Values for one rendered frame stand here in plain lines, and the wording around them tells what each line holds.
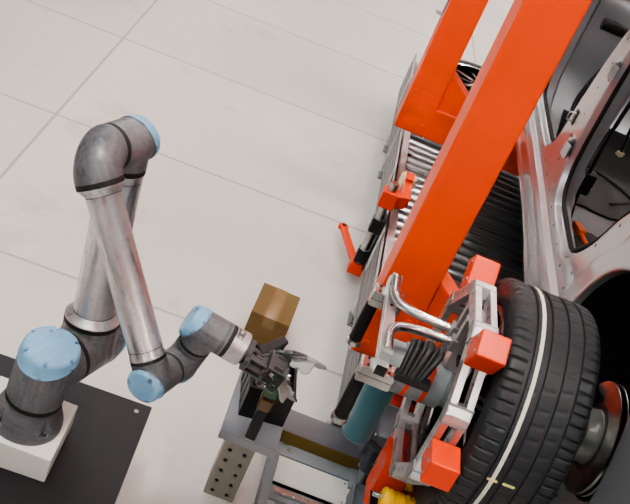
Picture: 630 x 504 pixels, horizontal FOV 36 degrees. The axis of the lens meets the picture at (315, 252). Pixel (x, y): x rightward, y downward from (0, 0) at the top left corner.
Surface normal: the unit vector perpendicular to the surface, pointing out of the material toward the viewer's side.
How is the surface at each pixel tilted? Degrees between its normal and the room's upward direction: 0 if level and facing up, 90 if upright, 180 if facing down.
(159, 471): 0
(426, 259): 90
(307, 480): 0
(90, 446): 0
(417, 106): 90
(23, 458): 90
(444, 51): 90
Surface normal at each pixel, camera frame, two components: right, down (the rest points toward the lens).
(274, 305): 0.35, -0.79
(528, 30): -0.15, 0.49
